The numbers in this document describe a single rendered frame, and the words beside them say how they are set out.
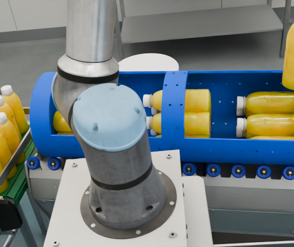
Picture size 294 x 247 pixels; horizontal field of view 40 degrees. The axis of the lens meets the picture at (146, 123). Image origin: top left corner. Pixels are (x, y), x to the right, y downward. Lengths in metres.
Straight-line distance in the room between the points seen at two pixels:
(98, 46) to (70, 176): 0.31
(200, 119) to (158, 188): 0.48
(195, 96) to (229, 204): 0.37
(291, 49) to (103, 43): 0.52
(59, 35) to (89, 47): 4.07
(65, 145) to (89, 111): 0.61
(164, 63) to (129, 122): 1.09
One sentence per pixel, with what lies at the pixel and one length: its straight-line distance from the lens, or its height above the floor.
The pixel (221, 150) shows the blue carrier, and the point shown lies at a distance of 1.17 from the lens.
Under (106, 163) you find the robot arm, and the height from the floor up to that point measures 1.39.
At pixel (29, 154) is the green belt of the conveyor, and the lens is 1.57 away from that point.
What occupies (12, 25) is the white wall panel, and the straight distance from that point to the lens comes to 4.91.
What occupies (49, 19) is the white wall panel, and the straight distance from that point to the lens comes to 4.77.
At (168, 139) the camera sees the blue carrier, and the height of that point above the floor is 1.11.
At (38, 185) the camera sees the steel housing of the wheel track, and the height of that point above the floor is 0.88.
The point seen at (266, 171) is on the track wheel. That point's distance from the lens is 1.27.
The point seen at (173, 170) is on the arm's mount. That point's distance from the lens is 0.85.
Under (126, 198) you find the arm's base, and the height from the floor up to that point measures 1.31.
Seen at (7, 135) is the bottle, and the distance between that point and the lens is 1.46.
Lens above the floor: 1.83
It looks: 36 degrees down
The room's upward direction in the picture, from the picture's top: 7 degrees counter-clockwise
